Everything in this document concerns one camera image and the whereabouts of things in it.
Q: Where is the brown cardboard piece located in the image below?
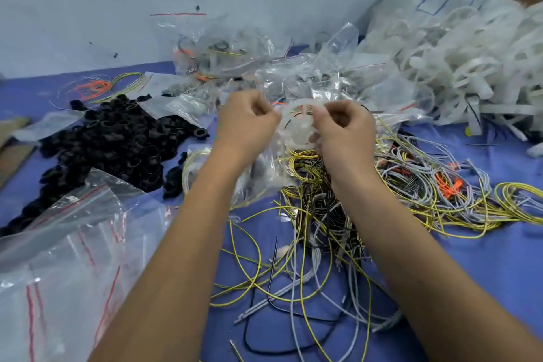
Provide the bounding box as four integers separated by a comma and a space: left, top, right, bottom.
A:
0, 117, 36, 188

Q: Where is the blue table cloth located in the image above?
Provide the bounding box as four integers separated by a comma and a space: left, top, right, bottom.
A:
0, 46, 543, 362

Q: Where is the person's right forearm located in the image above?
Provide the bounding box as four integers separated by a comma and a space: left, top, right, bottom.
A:
327, 160, 543, 362

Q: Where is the tangle of yellow grey wires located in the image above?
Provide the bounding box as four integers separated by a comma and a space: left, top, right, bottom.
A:
182, 118, 543, 362

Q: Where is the person's right hand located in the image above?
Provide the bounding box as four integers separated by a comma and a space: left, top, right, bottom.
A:
309, 99, 377, 172

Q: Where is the pile of empty zip bags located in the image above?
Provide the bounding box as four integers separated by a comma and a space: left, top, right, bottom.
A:
0, 168, 179, 362

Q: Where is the pile of black plastic rings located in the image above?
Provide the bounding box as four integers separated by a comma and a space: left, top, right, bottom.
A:
0, 94, 210, 238

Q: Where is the pile of white plastic strips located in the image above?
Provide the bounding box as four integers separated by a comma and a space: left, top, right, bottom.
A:
361, 0, 543, 159

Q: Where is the person's left hand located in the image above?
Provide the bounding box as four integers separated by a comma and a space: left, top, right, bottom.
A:
214, 89, 282, 161

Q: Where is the person's left forearm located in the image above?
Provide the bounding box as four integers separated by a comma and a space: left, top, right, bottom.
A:
87, 143, 258, 362

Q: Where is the clear bag with white ring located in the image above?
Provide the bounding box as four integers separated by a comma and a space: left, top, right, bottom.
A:
255, 77, 336, 163

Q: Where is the orange and yellow wire bundle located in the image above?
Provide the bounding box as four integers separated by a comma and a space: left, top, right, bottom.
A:
48, 72, 147, 111

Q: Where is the pile of filled clear bags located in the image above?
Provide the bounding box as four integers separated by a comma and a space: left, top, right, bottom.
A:
138, 14, 433, 129

